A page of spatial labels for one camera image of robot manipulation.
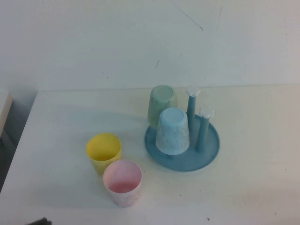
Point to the blue cup stand with pegs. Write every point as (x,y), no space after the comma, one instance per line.
(187,161)

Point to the light blue plastic cup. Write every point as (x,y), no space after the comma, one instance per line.
(172,138)

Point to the pink plastic cup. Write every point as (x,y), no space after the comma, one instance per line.
(123,182)

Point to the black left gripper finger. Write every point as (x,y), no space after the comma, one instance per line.
(41,222)

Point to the beige wooden board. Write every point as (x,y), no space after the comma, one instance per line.
(5,110)

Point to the green plastic cup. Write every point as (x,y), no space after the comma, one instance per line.
(155,110)

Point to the yellow plastic cup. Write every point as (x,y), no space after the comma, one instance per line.
(103,147)

